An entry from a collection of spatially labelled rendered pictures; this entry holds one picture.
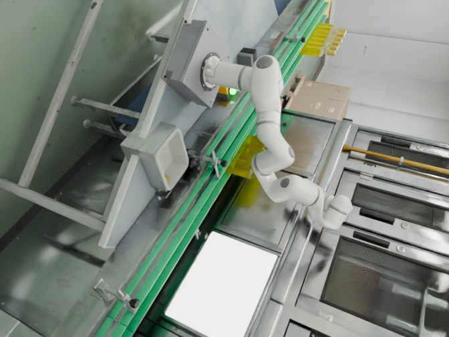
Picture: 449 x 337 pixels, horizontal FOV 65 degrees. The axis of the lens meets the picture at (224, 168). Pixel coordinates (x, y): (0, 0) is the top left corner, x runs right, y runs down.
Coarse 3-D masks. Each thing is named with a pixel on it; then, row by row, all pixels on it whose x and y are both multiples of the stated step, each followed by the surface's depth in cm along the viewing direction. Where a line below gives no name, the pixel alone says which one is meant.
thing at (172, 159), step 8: (176, 128) 137; (168, 136) 133; (176, 136) 141; (168, 144) 147; (176, 144) 145; (160, 152) 143; (168, 152) 149; (176, 152) 149; (184, 152) 147; (160, 160) 145; (168, 160) 150; (176, 160) 153; (184, 160) 151; (160, 168) 133; (168, 168) 151; (176, 168) 151; (184, 168) 151; (168, 176) 148; (176, 176) 148; (168, 184) 145
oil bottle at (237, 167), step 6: (234, 162) 163; (240, 162) 162; (246, 162) 162; (228, 168) 164; (234, 168) 161; (240, 168) 160; (246, 168) 159; (252, 168) 159; (234, 174) 164; (240, 174) 162; (246, 174) 160; (252, 174) 159
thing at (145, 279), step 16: (240, 144) 169; (208, 176) 158; (192, 192) 152; (208, 192) 151; (192, 208) 147; (176, 224) 142; (160, 240) 138; (176, 240) 137; (160, 256) 133; (144, 272) 129; (160, 272) 129; (128, 288) 126; (144, 288) 125; (112, 320) 118; (128, 320) 118; (96, 336) 115; (112, 336) 115
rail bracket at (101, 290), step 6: (96, 282) 114; (102, 282) 115; (96, 288) 114; (102, 288) 114; (108, 288) 114; (90, 294) 123; (96, 294) 123; (102, 294) 118; (108, 294) 121; (114, 294) 113; (120, 294) 109; (126, 294) 111; (120, 300) 111; (126, 300) 111; (132, 300) 110; (138, 300) 111; (132, 306) 109; (132, 312) 119
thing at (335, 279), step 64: (320, 128) 199; (384, 192) 166; (448, 192) 161; (192, 256) 154; (320, 256) 148; (384, 256) 146; (448, 256) 142; (256, 320) 132; (320, 320) 129; (384, 320) 129; (448, 320) 127
